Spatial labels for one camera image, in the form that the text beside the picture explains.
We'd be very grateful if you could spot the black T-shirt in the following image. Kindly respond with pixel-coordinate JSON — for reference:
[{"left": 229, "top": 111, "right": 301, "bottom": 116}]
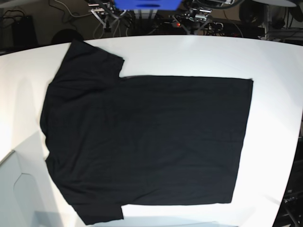
[{"left": 40, "top": 40, "right": 253, "bottom": 225}]

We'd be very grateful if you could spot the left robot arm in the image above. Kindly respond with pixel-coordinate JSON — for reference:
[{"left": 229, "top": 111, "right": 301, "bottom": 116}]
[{"left": 170, "top": 0, "right": 212, "bottom": 35}]

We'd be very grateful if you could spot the blue plastic box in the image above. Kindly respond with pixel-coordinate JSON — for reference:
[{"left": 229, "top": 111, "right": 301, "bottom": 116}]
[{"left": 115, "top": 0, "right": 182, "bottom": 10}]

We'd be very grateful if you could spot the black power strip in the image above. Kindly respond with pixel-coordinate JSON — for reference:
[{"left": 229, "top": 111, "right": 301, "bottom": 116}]
[{"left": 162, "top": 20, "right": 224, "bottom": 34}]

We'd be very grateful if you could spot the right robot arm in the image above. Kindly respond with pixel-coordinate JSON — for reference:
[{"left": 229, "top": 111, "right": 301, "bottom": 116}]
[{"left": 87, "top": 0, "right": 127, "bottom": 32}]

